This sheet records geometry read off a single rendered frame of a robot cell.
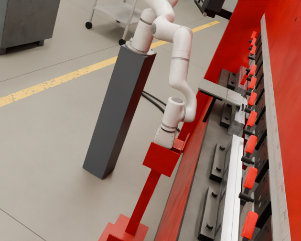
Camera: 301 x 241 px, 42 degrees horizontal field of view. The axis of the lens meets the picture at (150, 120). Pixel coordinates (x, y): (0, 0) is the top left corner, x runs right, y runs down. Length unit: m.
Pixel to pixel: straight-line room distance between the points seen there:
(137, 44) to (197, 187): 1.12
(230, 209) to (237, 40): 1.90
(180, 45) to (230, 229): 0.93
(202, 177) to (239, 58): 1.62
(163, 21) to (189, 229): 1.09
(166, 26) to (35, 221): 1.37
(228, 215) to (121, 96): 1.35
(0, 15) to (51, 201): 2.10
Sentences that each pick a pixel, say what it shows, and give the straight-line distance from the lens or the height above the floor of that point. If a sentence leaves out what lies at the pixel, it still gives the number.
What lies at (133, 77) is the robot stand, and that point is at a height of 0.85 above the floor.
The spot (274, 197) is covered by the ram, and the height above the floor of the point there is 1.34.
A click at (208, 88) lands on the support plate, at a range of 2.37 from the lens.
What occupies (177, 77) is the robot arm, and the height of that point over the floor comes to 1.15.
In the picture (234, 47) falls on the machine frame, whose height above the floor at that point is 1.07.
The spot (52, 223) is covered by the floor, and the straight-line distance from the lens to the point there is 2.54.
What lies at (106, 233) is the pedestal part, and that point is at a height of 0.01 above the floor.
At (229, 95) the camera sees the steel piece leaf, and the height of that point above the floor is 1.00.
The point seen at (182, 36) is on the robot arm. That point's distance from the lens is 1.96.
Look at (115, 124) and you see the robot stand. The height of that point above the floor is 0.48.
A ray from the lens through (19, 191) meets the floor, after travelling 2.69.
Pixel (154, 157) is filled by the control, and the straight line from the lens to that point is 2.02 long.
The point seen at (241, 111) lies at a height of 0.99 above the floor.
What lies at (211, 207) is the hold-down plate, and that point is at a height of 0.91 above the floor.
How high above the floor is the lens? 1.82
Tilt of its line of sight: 28 degrees down
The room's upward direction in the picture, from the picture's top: 22 degrees clockwise
